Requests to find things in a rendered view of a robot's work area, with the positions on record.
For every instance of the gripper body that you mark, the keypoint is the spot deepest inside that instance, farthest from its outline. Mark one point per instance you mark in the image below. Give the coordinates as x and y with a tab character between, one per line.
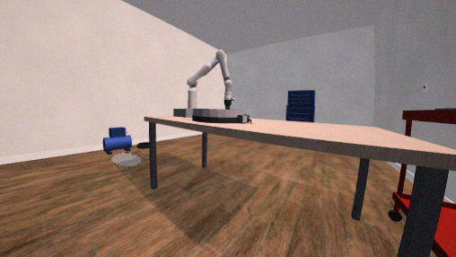
228	101

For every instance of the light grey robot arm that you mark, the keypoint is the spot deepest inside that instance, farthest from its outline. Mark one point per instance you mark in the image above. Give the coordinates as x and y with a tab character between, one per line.
204	70

